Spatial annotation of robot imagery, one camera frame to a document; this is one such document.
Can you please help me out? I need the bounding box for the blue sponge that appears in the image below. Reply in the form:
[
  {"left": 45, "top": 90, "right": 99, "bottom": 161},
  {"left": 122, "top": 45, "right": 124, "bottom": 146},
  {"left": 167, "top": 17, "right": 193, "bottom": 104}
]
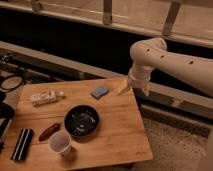
[{"left": 91, "top": 86, "right": 109, "bottom": 99}]

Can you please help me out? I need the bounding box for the black round magnifier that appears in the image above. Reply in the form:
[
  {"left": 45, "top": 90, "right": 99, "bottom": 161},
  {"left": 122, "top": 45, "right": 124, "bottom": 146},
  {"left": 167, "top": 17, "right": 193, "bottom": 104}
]
[{"left": 0, "top": 75, "right": 24, "bottom": 91}]

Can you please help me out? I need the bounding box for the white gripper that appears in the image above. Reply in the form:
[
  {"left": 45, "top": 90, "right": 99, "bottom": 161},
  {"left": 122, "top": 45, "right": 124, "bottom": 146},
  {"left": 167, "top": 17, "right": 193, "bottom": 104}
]
[{"left": 117, "top": 69, "right": 150, "bottom": 96}]

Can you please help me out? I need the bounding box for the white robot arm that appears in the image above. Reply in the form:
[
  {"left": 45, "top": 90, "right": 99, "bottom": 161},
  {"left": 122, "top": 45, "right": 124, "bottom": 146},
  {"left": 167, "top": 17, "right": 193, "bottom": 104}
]
[{"left": 117, "top": 37, "right": 213, "bottom": 97}]

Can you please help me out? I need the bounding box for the white plastic bottle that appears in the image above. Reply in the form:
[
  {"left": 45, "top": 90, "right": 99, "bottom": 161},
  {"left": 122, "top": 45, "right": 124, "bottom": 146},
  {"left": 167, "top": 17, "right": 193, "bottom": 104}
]
[{"left": 30, "top": 90, "right": 65, "bottom": 107}]

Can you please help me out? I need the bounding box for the black ceramic bowl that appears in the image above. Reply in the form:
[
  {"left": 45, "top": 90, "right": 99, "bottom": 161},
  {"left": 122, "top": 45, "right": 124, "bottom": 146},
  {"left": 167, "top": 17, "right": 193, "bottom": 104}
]
[{"left": 64, "top": 105, "right": 100, "bottom": 138}]

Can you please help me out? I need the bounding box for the wooden table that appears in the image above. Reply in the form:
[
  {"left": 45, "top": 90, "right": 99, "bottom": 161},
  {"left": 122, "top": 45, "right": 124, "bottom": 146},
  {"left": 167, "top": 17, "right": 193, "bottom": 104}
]
[{"left": 0, "top": 78, "right": 153, "bottom": 171}]

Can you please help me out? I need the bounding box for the black white striped box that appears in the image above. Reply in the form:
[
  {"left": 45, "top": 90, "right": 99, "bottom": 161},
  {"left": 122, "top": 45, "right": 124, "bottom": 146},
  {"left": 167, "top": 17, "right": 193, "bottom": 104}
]
[{"left": 11, "top": 129, "right": 34, "bottom": 161}]

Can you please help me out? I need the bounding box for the black equipment at left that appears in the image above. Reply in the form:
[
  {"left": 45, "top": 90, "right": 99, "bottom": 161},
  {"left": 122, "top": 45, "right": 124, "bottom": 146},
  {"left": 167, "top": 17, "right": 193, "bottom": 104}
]
[{"left": 0, "top": 91, "right": 15, "bottom": 152}]

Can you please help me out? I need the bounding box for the red sausage toy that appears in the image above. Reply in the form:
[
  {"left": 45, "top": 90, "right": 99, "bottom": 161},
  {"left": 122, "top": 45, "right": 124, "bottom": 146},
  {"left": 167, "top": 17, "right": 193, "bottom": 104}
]
[{"left": 39, "top": 123, "right": 60, "bottom": 141}]

